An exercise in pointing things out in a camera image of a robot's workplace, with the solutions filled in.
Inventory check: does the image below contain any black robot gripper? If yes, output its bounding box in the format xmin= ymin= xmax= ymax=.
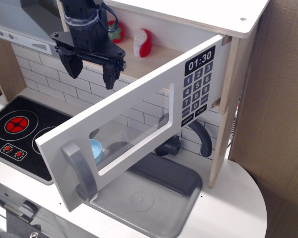
xmin=51 ymin=9 xmax=125 ymax=89

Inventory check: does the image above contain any white toy microwave door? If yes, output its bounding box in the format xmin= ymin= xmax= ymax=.
xmin=35 ymin=34 xmax=230 ymax=212

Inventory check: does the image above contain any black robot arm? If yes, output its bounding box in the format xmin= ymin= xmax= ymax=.
xmin=51 ymin=0 xmax=126 ymax=89

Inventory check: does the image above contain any white wooden microwave cabinet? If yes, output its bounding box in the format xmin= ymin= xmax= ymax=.
xmin=61 ymin=0 xmax=268 ymax=189

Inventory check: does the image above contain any red toy strawberry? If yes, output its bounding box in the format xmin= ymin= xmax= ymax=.
xmin=108 ymin=20 xmax=125 ymax=44

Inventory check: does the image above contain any red white toy cheese wedge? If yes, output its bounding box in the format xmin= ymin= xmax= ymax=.
xmin=133 ymin=29 xmax=152 ymax=58

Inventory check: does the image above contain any grey range hood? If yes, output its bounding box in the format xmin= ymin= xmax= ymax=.
xmin=0 ymin=0 xmax=63 ymax=58

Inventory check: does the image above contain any light blue bowl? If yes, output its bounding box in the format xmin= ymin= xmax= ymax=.
xmin=89 ymin=139 xmax=103 ymax=164

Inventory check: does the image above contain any black toy stovetop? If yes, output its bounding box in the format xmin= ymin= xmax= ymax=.
xmin=0 ymin=96 xmax=70 ymax=185

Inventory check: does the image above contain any dark grey toy faucet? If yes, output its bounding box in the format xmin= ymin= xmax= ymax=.
xmin=154 ymin=120 xmax=213 ymax=157

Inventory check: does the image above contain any grey toy sink basin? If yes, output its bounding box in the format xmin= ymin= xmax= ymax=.
xmin=90 ymin=153 xmax=203 ymax=238

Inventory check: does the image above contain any grey oven knob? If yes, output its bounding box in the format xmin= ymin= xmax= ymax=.
xmin=19 ymin=200 xmax=39 ymax=218

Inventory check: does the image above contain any brown cardboard box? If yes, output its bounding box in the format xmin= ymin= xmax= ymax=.
xmin=229 ymin=0 xmax=298 ymax=238

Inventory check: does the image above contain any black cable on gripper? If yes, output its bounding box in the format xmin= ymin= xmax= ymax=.
xmin=100 ymin=2 xmax=120 ymax=32

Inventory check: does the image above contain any grey microwave door handle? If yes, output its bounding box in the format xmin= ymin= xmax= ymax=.
xmin=61 ymin=141 xmax=98 ymax=203

